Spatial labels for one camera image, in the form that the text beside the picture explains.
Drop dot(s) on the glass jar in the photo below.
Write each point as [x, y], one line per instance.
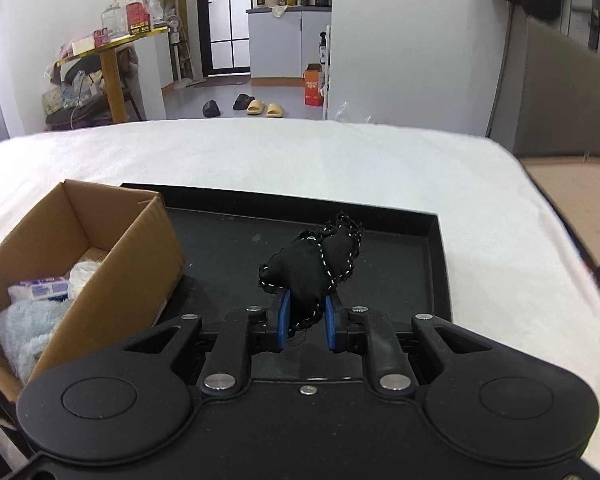
[113, 20]

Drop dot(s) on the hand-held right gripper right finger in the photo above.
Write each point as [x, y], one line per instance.
[332, 325]

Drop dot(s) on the small red box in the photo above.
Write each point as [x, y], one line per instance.
[100, 38]

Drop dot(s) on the black plastic tray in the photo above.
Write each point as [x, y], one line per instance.
[230, 245]

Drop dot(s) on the black slipper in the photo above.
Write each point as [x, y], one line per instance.
[242, 102]
[211, 109]

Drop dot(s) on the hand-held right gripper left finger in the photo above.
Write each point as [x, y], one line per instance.
[282, 322]

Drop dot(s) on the blue tissue pack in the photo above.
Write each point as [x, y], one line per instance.
[40, 290]

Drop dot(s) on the grey padded headboard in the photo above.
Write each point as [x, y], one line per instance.
[560, 100]

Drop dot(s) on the door lock panel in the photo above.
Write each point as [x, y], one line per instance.
[595, 22]

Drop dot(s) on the black stitched stuffed toy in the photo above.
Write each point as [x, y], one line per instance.
[305, 265]

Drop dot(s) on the light blue fluffy towel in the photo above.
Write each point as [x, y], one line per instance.
[27, 335]

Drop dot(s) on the dark chair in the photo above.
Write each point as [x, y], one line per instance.
[87, 110]

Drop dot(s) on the large red box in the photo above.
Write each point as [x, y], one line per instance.
[139, 17]

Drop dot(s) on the white standing fan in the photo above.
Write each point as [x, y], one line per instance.
[180, 50]

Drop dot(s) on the brown cardboard box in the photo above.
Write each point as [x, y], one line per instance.
[130, 270]

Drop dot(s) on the dark doormat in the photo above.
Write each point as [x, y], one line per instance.
[222, 81]

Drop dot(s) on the orange carton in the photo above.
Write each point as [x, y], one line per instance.
[314, 85]

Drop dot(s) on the patterned storage box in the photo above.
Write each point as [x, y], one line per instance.
[52, 101]

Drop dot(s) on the glass panel door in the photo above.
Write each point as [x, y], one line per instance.
[225, 15]

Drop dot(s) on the white packet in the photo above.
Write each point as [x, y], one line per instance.
[84, 275]

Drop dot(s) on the white rice cooker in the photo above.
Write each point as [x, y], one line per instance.
[264, 1]

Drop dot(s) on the beige slipper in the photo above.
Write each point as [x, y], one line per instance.
[255, 107]
[274, 110]

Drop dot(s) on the clear plastic bag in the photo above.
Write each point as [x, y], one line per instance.
[352, 114]

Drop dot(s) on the round gold-edged table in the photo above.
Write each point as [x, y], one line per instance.
[111, 75]

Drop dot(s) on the white kitchen cabinet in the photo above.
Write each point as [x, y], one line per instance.
[285, 45]

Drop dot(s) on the black spray bottle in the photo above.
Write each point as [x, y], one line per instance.
[323, 47]

